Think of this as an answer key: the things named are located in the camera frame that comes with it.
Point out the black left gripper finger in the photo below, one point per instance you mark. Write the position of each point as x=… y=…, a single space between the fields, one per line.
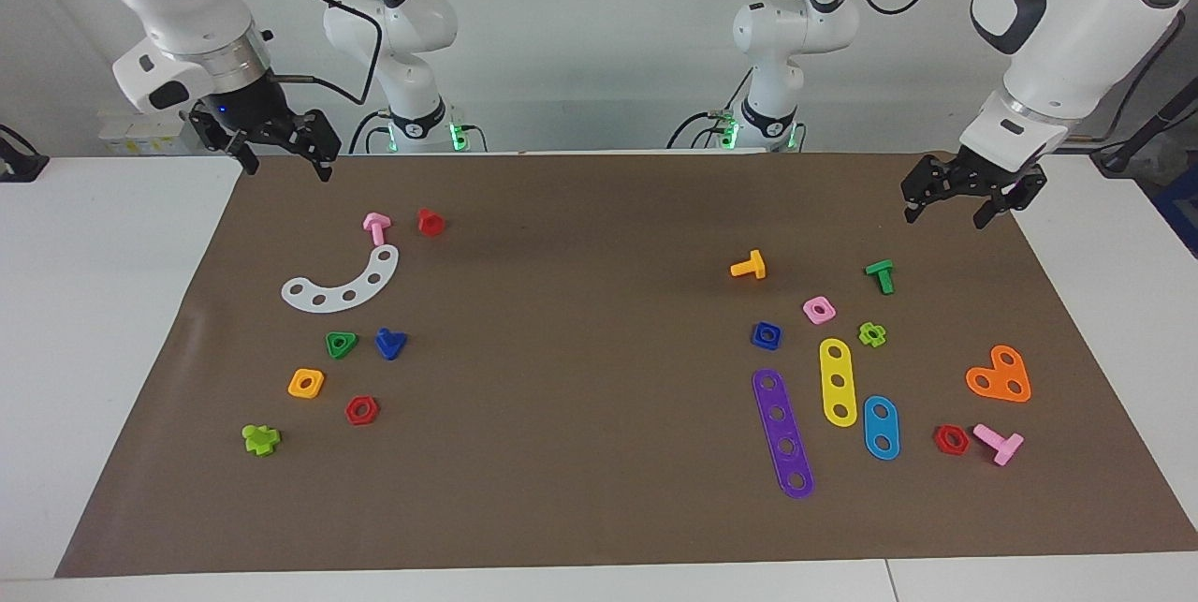
x=1015 y=195
x=931 y=179

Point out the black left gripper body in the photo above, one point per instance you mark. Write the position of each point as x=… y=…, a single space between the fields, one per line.
x=978 y=181

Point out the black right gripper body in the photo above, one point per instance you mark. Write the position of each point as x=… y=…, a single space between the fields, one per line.
x=248 y=110

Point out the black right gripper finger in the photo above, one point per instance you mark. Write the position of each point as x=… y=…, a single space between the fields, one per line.
x=314 y=134
x=213 y=129

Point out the blue triangle-head screw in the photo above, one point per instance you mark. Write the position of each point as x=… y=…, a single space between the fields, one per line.
x=388 y=345

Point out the blue square nut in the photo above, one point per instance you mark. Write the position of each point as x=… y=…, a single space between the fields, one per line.
x=757 y=336

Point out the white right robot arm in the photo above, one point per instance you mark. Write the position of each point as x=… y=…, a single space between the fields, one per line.
x=187 y=3

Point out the green plastic screw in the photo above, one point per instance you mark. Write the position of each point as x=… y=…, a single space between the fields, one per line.
x=881 y=272

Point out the pink plastic screw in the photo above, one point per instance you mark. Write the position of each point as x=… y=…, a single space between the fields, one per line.
x=376 y=227
x=1003 y=445

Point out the red plastic screw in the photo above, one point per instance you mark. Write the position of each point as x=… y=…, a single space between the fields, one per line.
x=430 y=222

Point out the lime green cross nut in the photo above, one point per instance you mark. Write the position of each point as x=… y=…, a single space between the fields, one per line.
x=881 y=336

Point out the pink square nut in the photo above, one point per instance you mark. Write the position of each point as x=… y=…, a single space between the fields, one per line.
x=809 y=310

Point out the orange plastic screw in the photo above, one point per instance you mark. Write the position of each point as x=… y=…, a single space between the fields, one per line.
x=752 y=267

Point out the green triangle nut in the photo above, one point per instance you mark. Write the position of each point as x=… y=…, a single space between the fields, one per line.
x=350 y=340

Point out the orange square nut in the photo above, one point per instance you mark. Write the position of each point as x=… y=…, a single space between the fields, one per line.
x=295 y=385

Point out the red hexagon nut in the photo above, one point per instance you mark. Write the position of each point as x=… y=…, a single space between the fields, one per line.
x=940 y=440
x=352 y=411

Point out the lime green cross-head screw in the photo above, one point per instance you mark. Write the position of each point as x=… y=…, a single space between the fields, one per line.
x=260 y=440

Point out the white box with yellow labels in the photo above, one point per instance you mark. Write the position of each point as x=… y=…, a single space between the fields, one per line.
x=140 y=141

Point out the black stand leg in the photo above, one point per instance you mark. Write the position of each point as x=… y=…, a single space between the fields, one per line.
x=1156 y=124

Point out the white curved five-hole plate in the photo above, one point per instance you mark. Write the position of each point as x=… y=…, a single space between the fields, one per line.
x=361 y=289

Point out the blue box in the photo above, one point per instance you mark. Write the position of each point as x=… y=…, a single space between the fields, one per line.
x=1181 y=209

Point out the orange heart-shaped plate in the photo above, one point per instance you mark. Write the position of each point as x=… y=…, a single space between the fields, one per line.
x=1000 y=377

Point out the black clamp device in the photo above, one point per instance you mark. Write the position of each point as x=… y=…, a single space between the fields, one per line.
x=19 y=167

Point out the yellow three-hole plate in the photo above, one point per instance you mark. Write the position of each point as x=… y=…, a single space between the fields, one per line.
x=836 y=365

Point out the blue two-hole plate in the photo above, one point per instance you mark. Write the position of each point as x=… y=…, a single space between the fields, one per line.
x=881 y=429

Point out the purple four-hole plate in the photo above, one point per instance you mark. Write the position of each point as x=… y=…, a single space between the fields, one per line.
x=781 y=429

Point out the brown table mat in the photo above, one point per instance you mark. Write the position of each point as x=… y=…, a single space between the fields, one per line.
x=580 y=415

